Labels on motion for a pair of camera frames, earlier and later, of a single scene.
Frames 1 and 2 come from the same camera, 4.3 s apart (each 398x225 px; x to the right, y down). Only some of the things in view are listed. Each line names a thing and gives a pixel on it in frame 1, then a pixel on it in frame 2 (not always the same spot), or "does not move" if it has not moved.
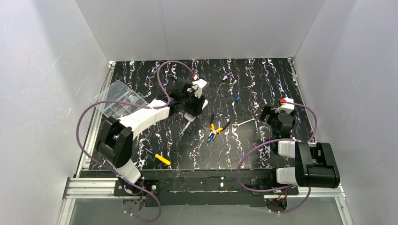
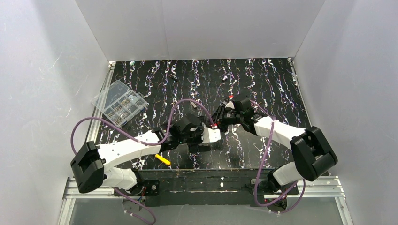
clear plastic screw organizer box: [118, 91] does not move
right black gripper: [271, 113] → [222, 115]
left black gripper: [195, 105] → [200, 146]
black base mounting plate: [203, 188] does not move
